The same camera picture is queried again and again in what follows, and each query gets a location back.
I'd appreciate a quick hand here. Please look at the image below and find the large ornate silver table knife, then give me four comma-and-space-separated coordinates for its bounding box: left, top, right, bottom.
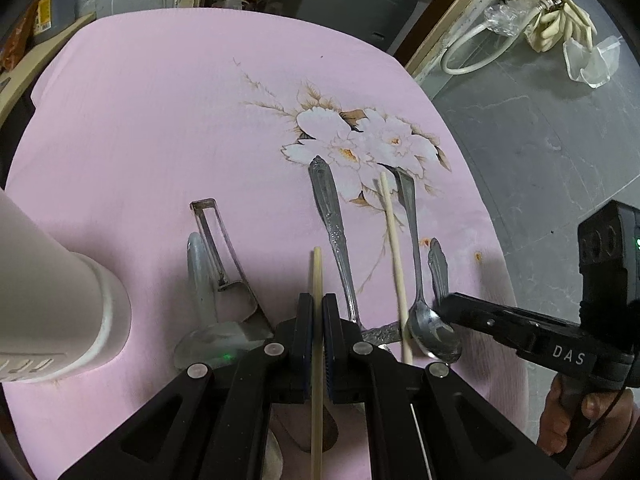
307, 155, 364, 329

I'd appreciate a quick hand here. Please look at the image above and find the wooden chopstick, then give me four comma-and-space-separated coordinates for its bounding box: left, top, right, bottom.
309, 246, 324, 480
378, 172, 414, 365

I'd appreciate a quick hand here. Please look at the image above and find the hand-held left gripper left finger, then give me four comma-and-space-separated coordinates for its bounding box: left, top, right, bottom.
57, 292, 316, 480

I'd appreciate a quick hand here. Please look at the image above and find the clear plastic spoon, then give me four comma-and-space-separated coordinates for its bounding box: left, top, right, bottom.
173, 232, 273, 369

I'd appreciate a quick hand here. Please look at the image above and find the person's right hand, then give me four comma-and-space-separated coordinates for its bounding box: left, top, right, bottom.
537, 374, 640, 466

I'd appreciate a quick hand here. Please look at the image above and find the white cylindrical utensil holder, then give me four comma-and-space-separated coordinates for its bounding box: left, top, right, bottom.
0, 187, 132, 385

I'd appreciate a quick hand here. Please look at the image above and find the small ornate silver utensil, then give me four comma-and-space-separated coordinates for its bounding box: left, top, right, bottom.
428, 238, 451, 306

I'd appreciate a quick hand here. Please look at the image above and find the grey cabinet box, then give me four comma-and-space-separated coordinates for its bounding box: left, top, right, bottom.
270, 0, 419, 52

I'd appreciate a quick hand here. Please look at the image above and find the plain metal spoon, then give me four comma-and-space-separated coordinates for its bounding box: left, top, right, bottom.
395, 169, 462, 363

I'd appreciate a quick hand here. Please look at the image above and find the pink floral tablecloth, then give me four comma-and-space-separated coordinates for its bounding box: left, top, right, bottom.
4, 7, 532, 480

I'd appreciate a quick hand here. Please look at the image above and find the worn wooden door frame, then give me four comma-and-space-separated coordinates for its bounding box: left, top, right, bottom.
404, 0, 523, 86

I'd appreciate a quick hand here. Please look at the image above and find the orange red seasoning packet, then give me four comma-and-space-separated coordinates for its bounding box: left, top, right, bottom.
0, 0, 55, 72

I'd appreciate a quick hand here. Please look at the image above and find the white hose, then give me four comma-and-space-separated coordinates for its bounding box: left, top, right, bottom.
440, 7, 540, 76

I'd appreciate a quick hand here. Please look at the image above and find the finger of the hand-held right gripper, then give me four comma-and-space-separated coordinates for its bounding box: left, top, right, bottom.
433, 291, 541, 358

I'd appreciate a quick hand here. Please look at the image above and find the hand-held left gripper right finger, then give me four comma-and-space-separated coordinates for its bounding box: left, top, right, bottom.
321, 292, 571, 480

